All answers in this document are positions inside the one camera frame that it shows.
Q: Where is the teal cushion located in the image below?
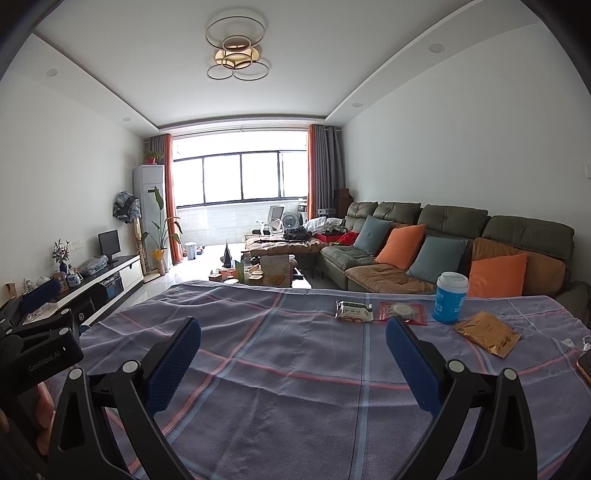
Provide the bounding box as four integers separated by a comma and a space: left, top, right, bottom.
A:
406, 235, 468, 284
354, 214, 393, 256

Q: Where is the green snack packet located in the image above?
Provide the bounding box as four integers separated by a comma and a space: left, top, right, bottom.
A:
335, 299, 374, 322

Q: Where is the black monitor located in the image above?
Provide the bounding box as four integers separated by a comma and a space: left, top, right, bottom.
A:
97, 229, 122, 264

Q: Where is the cardboard box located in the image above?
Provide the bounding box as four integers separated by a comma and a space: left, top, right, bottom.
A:
259, 255, 292, 287

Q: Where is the person's left hand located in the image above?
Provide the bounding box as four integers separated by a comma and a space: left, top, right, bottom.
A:
35, 382, 58, 447

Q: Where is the small plant in blue vase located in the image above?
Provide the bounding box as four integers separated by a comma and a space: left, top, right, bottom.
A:
51, 239, 71, 274

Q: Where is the red cloth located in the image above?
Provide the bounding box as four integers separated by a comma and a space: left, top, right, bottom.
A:
313, 230, 359, 246

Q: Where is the tall leafy plant yellow pot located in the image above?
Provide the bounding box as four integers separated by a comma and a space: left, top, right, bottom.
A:
140, 186, 184, 276

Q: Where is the brown seat blanket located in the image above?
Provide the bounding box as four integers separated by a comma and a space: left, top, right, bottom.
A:
344, 237, 567, 296

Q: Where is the plastic-wrapped bundle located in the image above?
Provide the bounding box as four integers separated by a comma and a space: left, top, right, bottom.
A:
78, 255, 110, 276

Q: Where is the covered standing fan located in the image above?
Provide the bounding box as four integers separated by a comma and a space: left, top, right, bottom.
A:
112, 190, 142, 274

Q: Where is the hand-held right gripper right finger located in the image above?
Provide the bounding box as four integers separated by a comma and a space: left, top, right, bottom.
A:
385, 316, 556, 480

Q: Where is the orange cushion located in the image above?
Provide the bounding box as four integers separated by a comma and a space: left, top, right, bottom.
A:
373, 223, 427, 271
466, 251, 529, 299

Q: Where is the pile of white clothes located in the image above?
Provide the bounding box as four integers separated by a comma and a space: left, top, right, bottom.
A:
304, 216, 345, 234

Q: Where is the purple striped tablecloth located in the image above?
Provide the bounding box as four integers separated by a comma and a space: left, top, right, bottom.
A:
50, 279, 591, 480

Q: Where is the dark coffee table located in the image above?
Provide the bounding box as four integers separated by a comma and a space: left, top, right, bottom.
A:
207, 256, 313, 290

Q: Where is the white cable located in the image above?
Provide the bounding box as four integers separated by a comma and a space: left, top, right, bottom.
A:
551, 336, 591, 352

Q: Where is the red snack packet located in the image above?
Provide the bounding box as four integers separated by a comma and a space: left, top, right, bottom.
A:
378, 302, 426, 327

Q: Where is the green leather sofa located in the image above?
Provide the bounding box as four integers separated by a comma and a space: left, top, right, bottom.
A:
318, 200, 591, 306

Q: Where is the ring ceiling lamp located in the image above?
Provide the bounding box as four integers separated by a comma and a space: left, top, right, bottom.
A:
205, 16, 271, 82

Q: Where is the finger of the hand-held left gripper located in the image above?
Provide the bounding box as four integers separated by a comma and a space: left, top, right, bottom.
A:
0, 278, 62, 327
0, 307, 75, 345

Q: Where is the yellow foil packet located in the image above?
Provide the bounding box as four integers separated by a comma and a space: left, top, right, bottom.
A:
453, 311, 522, 359

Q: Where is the blue cup with white lid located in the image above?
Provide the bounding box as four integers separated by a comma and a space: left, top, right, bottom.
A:
432, 271, 470, 326

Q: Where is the orange grey curtain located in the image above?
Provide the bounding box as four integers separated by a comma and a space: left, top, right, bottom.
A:
307, 124, 347, 219
150, 133, 184, 267

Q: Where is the white office chair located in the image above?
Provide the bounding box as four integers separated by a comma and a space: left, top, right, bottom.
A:
256, 204, 286, 236

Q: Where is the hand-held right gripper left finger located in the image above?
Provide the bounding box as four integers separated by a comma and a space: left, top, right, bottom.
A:
45, 316, 204, 480

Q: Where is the large window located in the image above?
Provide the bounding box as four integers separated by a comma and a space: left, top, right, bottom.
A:
172, 149, 310, 207

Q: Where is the white standing air conditioner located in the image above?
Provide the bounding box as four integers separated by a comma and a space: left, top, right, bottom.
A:
132, 163, 166, 274

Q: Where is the white black TV cabinet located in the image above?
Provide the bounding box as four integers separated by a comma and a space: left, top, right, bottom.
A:
22, 253, 145, 329

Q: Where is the orange-rimmed phone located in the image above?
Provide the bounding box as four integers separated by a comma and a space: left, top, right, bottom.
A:
575, 349, 591, 387

